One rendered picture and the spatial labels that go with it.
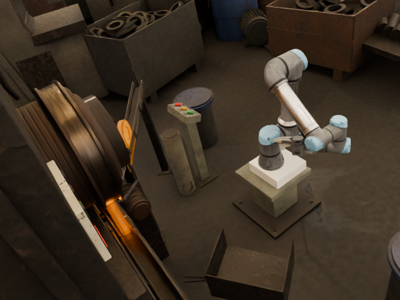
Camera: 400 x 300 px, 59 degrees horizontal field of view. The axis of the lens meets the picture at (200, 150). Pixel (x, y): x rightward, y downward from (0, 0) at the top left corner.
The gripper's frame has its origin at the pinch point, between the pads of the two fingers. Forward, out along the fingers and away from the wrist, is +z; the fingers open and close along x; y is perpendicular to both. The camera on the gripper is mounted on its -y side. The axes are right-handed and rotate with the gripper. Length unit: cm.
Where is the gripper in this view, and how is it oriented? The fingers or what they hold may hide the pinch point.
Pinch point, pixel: (275, 138)
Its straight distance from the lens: 185.4
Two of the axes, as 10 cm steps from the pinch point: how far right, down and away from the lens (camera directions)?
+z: -9.4, -0.4, 3.5
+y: 0.9, 9.3, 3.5
